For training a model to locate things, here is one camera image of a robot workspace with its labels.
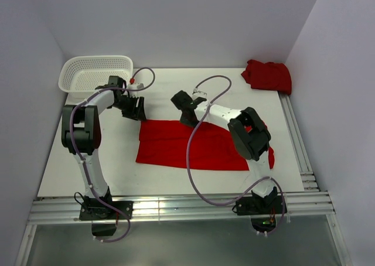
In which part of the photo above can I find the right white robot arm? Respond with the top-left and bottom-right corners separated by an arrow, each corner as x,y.
171,90 -> 279,213

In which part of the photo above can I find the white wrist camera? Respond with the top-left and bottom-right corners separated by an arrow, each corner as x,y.
192,88 -> 207,100
127,83 -> 144,96

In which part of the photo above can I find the white perforated plastic basket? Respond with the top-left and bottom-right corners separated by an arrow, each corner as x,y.
58,55 -> 133,98

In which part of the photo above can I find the aluminium rail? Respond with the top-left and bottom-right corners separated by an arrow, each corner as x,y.
26,192 -> 335,225
279,94 -> 321,192

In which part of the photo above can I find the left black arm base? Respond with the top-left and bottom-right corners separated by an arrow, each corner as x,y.
74,192 -> 134,238

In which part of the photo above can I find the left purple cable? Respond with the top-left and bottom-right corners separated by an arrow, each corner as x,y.
70,67 -> 156,243

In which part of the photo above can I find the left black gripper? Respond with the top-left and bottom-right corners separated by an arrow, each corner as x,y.
112,94 -> 146,122

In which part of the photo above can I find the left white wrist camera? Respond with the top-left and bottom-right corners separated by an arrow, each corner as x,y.
127,83 -> 144,96

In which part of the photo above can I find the dark red t-shirt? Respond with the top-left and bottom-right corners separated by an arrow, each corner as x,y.
241,59 -> 292,95

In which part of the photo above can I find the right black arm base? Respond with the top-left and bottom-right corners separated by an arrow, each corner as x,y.
232,193 -> 288,234

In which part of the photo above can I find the bright red t-shirt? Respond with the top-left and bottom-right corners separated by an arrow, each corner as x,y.
135,119 -> 276,172

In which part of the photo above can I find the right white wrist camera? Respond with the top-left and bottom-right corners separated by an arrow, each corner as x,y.
192,88 -> 207,100

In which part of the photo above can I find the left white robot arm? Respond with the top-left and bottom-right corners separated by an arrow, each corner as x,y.
61,76 -> 146,219

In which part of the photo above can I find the right side aluminium rail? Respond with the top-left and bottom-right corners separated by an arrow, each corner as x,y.
279,94 -> 321,192

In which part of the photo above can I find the front aluminium rail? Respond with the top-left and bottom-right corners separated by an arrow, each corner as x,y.
26,192 -> 335,225

